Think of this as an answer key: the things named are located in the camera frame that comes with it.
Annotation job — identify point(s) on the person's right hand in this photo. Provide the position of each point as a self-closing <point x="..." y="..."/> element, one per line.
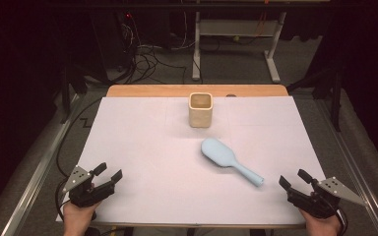
<point x="321" y="226"/>

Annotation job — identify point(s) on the white table sheet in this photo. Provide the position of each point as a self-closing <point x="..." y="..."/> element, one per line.
<point x="151" y="157"/>

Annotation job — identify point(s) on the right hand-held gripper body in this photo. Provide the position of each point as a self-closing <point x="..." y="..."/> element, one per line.
<point x="321" y="203"/>

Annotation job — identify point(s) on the person's left hand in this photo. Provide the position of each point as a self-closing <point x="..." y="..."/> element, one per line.
<point x="77" y="218"/>

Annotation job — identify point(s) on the white metal desk frame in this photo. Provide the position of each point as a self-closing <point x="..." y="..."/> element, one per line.
<point x="236" y="28"/>

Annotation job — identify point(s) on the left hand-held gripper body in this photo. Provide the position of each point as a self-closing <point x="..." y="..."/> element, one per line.
<point x="82" y="191"/>

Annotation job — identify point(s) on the black stand leg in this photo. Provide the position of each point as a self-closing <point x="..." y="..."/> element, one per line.
<point x="72" y="82"/>
<point x="331" y="85"/>

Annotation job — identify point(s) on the beige square cup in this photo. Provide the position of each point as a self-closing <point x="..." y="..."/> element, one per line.
<point x="200" y="114"/>

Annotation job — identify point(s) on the aluminium floor rail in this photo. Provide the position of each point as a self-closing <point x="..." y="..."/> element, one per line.
<point x="36" y="177"/>
<point x="357" y="170"/>

